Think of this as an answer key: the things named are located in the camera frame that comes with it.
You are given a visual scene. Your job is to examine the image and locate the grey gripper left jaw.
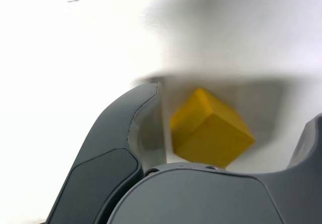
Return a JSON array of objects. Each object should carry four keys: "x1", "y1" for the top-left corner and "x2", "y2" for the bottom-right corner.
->
[{"x1": 45, "y1": 82, "x2": 169, "y2": 224}]

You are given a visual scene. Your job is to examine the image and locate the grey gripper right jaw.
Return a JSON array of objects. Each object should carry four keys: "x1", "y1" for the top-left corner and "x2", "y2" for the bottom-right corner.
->
[{"x1": 107, "y1": 113, "x2": 322, "y2": 224}]

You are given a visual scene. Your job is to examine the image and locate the yellow cube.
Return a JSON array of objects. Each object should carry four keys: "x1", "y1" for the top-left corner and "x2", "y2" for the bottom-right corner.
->
[{"x1": 170, "y1": 87, "x2": 256, "y2": 171}]

